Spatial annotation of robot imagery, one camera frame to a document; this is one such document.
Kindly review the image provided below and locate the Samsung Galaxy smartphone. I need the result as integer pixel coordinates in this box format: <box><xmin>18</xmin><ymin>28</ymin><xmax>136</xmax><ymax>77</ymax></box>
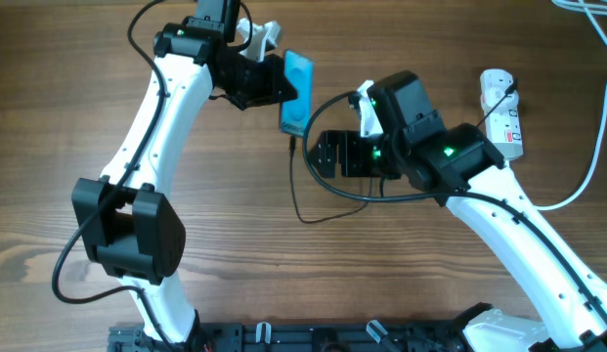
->
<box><xmin>280</xmin><ymin>50</ymin><xmax>314</xmax><ymax>137</ymax></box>

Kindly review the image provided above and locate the black USB charging cable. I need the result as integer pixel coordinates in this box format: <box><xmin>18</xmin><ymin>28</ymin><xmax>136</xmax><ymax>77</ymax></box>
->
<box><xmin>287</xmin><ymin>77</ymin><xmax>519</xmax><ymax>225</ymax></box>

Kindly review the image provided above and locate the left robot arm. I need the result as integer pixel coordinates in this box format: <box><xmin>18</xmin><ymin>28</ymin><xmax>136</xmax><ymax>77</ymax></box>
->
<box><xmin>71</xmin><ymin>1</ymin><xmax>298</xmax><ymax>351</ymax></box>

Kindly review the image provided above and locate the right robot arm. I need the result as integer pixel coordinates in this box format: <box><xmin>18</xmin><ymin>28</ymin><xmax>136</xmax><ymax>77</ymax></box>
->
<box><xmin>302</xmin><ymin>70</ymin><xmax>607</xmax><ymax>351</ymax></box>

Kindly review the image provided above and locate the white USB charger plug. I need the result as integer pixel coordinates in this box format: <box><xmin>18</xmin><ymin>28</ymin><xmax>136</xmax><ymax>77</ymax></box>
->
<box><xmin>481</xmin><ymin>84</ymin><xmax>519</xmax><ymax>112</ymax></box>

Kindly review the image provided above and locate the white power strip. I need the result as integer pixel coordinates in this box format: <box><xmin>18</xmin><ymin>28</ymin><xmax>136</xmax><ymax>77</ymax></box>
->
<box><xmin>480</xmin><ymin>68</ymin><xmax>523</xmax><ymax>162</ymax></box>

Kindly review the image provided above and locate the white power strip cord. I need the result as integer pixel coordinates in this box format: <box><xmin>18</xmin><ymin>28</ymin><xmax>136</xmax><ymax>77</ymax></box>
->
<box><xmin>535</xmin><ymin>0</ymin><xmax>607</xmax><ymax>212</ymax></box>

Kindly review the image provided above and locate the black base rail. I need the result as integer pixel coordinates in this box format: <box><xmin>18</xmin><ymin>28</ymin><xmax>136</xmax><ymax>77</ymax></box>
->
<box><xmin>107</xmin><ymin>320</ymin><xmax>543</xmax><ymax>352</ymax></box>

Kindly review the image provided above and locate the white coiled cable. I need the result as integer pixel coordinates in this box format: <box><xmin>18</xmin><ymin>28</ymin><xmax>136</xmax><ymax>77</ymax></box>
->
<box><xmin>550</xmin><ymin>0</ymin><xmax>607</xmax><ymax>18</ymax></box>

